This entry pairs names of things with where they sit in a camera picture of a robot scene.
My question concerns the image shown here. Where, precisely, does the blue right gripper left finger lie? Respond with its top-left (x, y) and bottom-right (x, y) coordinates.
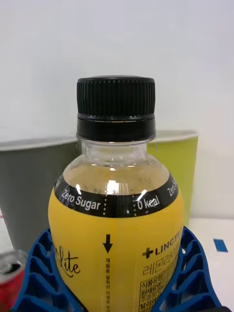
top-left (12, 227), bottom-right (87, 312)

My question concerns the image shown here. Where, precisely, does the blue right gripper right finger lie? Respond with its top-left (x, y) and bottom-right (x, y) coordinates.
top-left (151, 226), bottom-right (223, 312)

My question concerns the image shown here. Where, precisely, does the yellow label bottle black cap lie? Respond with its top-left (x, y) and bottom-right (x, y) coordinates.
top-left (48, 75), bottom-right (185, 312)

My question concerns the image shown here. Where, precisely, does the small red drink can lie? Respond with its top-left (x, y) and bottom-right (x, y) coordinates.
top-left (0, 249), bottom-right (29, 312)

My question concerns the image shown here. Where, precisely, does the grey plastic waste bin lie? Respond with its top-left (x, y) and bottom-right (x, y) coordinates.
top-left (0, 136), bottom-right (82, 252)

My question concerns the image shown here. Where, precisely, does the yellow-green plastic waste bin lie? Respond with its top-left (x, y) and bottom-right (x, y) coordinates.
top-left (147, 130), bottom-right (199, 226)

